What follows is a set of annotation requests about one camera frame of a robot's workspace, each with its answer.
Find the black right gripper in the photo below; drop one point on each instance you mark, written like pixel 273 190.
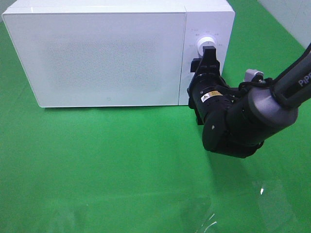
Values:
pixel 206 94

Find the white microwave door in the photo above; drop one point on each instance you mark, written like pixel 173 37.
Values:
pixel 86 60

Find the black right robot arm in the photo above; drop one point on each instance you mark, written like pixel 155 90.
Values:
pixel 237 121

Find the upper white round knob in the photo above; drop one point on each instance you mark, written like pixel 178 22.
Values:
pixel 207 40

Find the white microwave oven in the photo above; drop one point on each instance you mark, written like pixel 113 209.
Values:
pixel 202 17

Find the green table cloth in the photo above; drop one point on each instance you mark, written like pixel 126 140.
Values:
pixel 139 169

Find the white wall panel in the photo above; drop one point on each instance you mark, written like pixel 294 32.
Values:
pixel 293 15

